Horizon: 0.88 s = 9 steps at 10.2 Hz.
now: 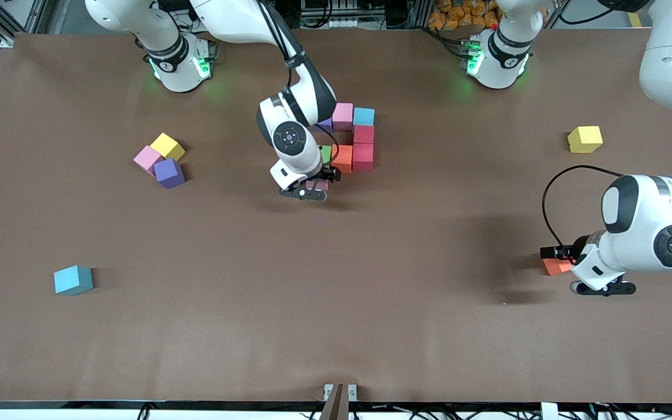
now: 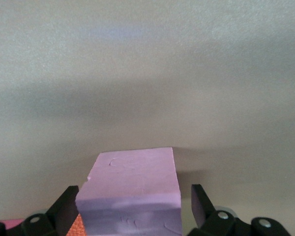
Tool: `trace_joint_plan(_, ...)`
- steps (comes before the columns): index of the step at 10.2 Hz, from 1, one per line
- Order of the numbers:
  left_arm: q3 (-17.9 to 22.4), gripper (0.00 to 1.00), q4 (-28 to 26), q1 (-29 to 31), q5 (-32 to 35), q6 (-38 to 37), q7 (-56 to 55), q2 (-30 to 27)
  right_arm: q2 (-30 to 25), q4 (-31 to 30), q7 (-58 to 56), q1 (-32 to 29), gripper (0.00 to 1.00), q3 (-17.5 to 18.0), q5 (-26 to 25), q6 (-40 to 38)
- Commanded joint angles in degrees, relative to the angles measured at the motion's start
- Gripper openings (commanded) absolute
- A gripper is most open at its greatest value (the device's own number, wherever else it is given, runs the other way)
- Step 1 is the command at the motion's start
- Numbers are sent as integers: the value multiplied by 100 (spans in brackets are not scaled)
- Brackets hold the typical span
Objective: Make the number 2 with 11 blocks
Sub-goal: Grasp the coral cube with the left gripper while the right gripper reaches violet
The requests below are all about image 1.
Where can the aluminium frame profile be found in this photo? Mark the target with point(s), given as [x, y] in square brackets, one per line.
[3, 20]

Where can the light pink foam block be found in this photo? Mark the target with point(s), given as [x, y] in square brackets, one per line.
[146, 157]
[317, 185]
[342, 115]

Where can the yellow foam block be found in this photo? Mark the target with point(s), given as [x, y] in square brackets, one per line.
[167, 144]
[585, 139]

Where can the orange foam block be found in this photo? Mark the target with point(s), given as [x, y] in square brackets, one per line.
[344, 158]
[557, 267]

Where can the purple foam block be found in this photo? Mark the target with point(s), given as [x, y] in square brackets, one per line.
[327, 124]
[168, 172]

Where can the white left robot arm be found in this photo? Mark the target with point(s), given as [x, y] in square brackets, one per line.
[633, 245]

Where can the green foam block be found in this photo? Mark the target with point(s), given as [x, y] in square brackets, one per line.
[325, 154]

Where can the small white socket strip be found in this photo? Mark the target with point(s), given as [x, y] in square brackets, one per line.
[342, 23]

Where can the pile of orange objects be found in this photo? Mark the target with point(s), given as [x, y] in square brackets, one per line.
[458, 14]

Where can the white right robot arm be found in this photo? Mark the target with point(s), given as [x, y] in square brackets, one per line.
[298, 166]

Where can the white tag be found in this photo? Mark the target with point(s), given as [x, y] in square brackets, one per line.
[549, 412]

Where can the cyan foam block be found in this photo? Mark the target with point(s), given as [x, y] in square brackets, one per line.
[363, 116]
[72, 279]

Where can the black equipment rack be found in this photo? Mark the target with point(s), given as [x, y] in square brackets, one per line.
[382, 11]

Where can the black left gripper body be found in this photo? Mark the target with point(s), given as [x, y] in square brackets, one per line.
[576, 247]

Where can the magenta red foam block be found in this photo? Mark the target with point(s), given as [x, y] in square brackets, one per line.
[363, 134]
[363, 157]

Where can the camera mount post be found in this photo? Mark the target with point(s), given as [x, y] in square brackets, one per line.
[336, 408]

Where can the table cover mat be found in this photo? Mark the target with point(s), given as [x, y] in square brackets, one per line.
[336, 303]

